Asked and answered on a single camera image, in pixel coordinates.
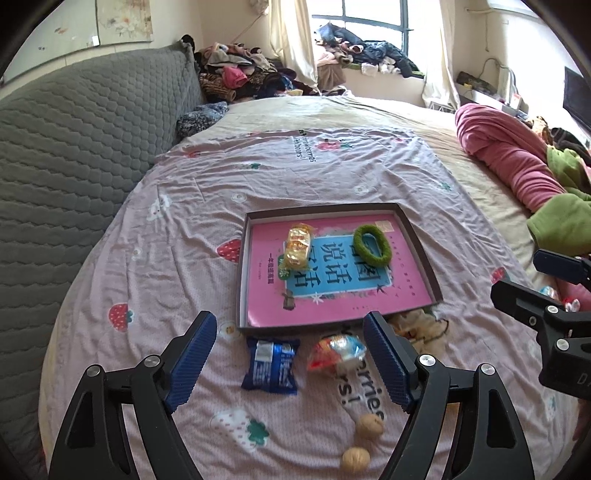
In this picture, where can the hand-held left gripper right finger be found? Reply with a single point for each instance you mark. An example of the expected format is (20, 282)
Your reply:
(387, 364)

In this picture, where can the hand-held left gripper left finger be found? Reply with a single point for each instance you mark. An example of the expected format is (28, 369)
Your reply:
(194, 364)

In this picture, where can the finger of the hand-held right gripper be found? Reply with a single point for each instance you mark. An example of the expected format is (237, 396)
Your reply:
(531, 307)
(561, 267)

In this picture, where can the colourful shiny candy packet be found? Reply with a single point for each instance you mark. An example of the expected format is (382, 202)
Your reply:
(334, 355)

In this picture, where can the walnut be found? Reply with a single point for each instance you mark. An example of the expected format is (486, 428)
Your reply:
(369, 427)
(355, 459)

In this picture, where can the blue snack packet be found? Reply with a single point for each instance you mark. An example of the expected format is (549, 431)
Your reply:
(270, 367)

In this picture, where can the pink box lid tray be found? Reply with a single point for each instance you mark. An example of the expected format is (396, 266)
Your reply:
(244, 286)

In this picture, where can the green scrunchie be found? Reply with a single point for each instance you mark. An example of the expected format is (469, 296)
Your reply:
(365, 254)

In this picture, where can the yellow cracker packet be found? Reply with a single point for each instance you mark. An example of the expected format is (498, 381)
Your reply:
(298, 247)

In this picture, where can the small wrapped candy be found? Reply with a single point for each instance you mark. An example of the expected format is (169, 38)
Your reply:
(549, 292)
(573, 304)

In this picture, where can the green cloth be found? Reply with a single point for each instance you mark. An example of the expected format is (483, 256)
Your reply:
(561, 217)

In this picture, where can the pink book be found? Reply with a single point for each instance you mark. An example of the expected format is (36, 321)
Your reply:
(268, 295)

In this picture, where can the pink blanket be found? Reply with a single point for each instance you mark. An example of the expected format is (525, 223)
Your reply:
(503, 152)

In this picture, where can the black television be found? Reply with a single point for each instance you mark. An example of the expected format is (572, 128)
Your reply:
(578, 97)

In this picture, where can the white side shelf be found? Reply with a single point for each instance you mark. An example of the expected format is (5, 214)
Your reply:
(489, 99)

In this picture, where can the beige bed cover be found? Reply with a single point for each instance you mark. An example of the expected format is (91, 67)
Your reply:
(392, 115)

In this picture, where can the cream curtain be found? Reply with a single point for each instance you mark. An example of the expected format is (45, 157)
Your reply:
(295, 37)
(441, 55)

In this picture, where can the grey quilted headboard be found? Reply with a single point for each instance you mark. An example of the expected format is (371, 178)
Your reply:
(69, 152)

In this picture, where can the dark floral pillow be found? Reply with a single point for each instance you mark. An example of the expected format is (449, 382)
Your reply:
(201, 117)

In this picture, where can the clothes on windowsill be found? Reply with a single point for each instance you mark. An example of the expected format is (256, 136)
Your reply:
(378, 53)

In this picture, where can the beige folded cloth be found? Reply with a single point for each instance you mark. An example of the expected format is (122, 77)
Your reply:
(330, 76)

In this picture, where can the pile of clothes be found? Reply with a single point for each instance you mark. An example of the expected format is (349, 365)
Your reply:
(244, 69)

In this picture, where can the window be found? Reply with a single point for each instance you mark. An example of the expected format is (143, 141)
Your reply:
(369, 18)

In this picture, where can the floral wall poster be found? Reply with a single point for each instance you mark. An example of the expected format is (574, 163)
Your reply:
(124, 18)

